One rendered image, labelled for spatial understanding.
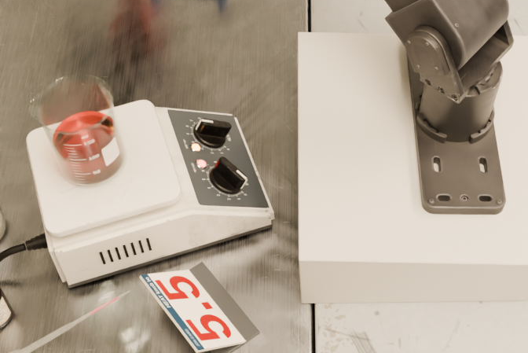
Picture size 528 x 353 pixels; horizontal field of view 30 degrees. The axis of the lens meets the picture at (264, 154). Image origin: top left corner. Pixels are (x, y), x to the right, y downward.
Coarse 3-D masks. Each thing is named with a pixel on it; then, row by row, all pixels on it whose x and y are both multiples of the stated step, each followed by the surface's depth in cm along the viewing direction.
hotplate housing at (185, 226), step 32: (192, 192) 87; (128, 224) 85; (160, 224) 85; (192, 224) 87; (224, 224) 88; (256, 224) 90; (64, 256) 85; (96, 256) 86; (128, 256) 87; (160, 256) 89
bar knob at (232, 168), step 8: (224, 160) 89; (216, 168) 89; (224, 168) 89; (232, 168) 88; (216, 176) 89; (224, 176) 89; (232, 176) 88; (240, 176) 88; (216, 184) 88; (224, 184) 89; (232, 184) 89; (240, 184) 88; (224, 192) 88; (232, 192) 89
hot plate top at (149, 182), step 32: (128, 128) 89; (160, 128) 89; (32, 160) 87; (128, 160) 87; (160, 160) 87; (64, 192) 85; (96, 192) 85; (128, 192) 85; (160, 192) 84; (64, 224) 83; (96, 224) 83
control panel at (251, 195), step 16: (176, 112) 93; (192, 112) 94; (176, 128) 92; (192, 128) 93; (192, 144) 91; (224, 144) 93; (240, 144) 94; (192, 160) 90; (208, 160) 91; (240, 160) 93; (192, 176) 88; (208, 176) 89; (256, 176) 92; (208, 192) 88; (240, 192) 90; (256, 192) 90
